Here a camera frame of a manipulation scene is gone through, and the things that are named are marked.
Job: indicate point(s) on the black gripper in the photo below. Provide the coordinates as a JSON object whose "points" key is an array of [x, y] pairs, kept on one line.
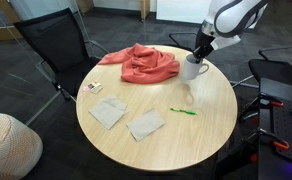
{"points": [[204, 43]]}

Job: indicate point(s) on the white ceramic mug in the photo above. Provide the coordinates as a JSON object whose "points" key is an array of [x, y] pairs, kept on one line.
{"points": [[191, 70]]}

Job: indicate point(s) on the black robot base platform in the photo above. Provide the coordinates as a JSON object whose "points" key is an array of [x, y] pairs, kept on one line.
{"points": [[282, 133]]}

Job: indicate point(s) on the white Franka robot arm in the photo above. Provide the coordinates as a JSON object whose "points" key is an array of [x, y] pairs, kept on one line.
{"points": [[236, 16]]}

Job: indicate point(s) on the black chair armrest loop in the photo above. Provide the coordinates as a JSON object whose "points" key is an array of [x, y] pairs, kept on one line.
{"points": [[181, 33]]}

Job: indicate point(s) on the orange red cloth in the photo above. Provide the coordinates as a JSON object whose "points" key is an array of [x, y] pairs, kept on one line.
{"points": [[146, 65]]}

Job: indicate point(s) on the green pen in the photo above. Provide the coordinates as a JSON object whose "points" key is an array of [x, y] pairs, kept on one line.
{"points": [[182, 111]]}

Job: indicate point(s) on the grey napkin right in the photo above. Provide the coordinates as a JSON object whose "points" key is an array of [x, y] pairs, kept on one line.
{"points": [[145, 125]]}

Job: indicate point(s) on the grey napkin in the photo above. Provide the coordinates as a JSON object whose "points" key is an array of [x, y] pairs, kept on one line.
{"points": [[107, 111], [145, 125]]}

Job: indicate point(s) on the orange black clamp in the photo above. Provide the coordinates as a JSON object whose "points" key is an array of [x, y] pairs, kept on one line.
{"points": [[276, 103], [282, 145]]}

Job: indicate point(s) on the grey napkin left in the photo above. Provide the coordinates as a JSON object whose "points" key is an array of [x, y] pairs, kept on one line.
{"points": [[107, 111]]}

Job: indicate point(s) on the small printed card packet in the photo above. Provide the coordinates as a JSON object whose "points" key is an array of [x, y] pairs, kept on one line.
{"points": [[95, 87]]}

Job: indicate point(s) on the pink sticky note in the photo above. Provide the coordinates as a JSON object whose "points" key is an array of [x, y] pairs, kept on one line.
{"points": [[86, 89]]}

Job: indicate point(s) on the large black mesh office chair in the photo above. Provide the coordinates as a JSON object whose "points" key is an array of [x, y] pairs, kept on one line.
{"points": [[52, 43]]}

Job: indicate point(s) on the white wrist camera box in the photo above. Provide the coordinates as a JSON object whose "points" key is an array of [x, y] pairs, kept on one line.
{"points": [[226, 42]]}

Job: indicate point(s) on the white wall panel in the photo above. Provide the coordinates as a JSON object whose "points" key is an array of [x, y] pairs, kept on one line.
{"points": [[182, 10]]}

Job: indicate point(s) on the wooden post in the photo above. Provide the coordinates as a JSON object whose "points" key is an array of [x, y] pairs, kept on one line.
{"points": [[145, 8]]}

